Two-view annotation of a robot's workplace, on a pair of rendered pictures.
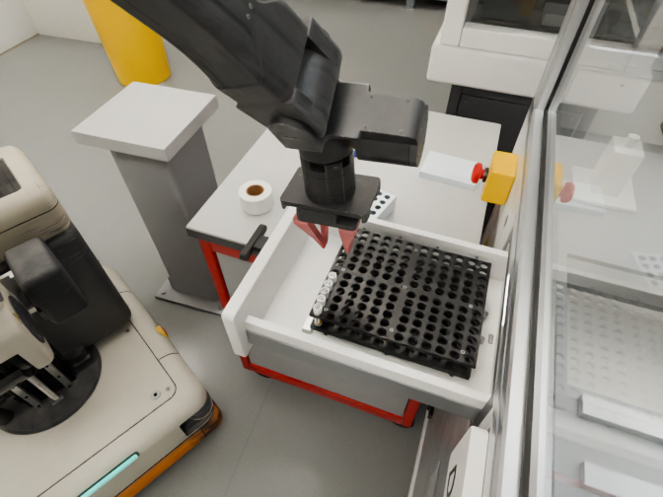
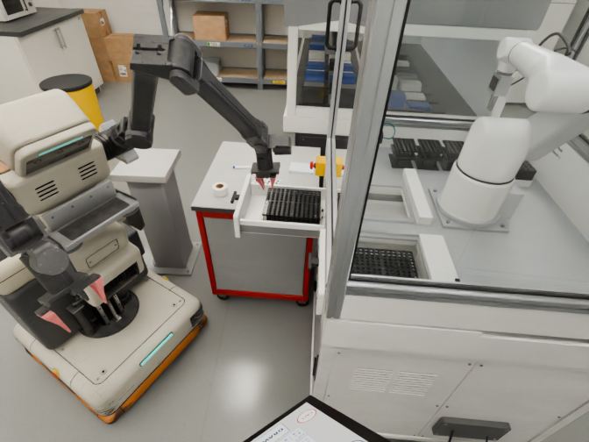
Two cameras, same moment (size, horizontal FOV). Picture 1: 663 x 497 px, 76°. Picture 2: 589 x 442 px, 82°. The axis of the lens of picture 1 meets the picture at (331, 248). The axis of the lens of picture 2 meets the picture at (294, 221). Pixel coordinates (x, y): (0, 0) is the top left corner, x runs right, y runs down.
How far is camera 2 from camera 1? 0.79 m
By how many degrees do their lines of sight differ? 15
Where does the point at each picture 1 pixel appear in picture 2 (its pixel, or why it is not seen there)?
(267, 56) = (257, 130)
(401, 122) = (285, 142)
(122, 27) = not seen: hidden behind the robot
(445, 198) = (301, 180)
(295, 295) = (252, 216)
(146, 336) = (159, 281)
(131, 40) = not seen: hidden behind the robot
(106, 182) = not seen: hidden behind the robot
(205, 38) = (246, 128)
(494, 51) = (310, 117)
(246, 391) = (215, 309)
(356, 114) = (273, 142)
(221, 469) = (211, 347)
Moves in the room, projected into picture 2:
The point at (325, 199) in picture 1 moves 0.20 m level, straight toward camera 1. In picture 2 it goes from (265, 168) to (280, 203)
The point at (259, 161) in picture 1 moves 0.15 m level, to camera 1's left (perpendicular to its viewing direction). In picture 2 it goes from (215, 175) to (184, 179)
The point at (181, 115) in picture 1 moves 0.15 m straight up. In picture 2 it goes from (166, 160) to (159, 135)
